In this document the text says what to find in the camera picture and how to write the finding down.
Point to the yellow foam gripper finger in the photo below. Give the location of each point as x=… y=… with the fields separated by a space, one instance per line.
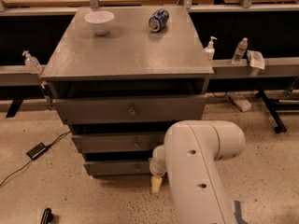
x=156 y=182

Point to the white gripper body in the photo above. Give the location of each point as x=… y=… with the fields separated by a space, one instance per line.
x=155 y=167

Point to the grey bottom drawer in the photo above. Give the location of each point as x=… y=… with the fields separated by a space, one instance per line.
x=109 y=166

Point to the grey drawer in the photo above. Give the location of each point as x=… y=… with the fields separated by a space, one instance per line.
x=130 y=109
x=109 y=166
x=117 y=142

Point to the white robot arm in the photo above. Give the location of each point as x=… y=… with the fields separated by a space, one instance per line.
x=188 y=158

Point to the grey middle drawer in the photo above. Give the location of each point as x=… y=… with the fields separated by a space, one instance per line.
x=117 y=142

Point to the grey wooden drawer cabinet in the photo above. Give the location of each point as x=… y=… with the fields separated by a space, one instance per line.
x=130 y=60

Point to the grey top drawer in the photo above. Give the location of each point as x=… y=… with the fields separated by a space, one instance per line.
x=130 y=109

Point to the white box on floor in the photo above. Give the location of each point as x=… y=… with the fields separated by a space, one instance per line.
x=241 y=102

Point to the black object bottom left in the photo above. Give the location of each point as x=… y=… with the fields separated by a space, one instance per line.
x=47 y=217

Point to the black power adapter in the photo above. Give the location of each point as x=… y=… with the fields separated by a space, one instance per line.
x=36 y=151

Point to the white pump bottle right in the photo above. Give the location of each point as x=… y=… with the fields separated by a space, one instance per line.
x=209 y=49

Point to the black stand leg with caster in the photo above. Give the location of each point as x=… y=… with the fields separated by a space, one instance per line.
x=275 y=105

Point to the crumpled white paper packet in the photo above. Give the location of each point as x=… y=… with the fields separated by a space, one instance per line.
x=255 y=59

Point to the blue soda can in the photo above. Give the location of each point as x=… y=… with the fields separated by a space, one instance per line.
x=158 y=20

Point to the clear plastic water bottle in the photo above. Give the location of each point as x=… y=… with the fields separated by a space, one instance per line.
x=240 y=51

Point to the black table leg left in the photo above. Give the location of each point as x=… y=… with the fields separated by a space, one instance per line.
x=14 y=108

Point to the white ceramic bowl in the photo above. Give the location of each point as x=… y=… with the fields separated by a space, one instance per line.
x=100 y=22

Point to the clear pump bottle left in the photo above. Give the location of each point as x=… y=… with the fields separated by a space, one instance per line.
x=32 y=63

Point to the grey metal shelf rail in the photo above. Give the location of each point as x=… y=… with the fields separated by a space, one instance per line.
x=221 y=69

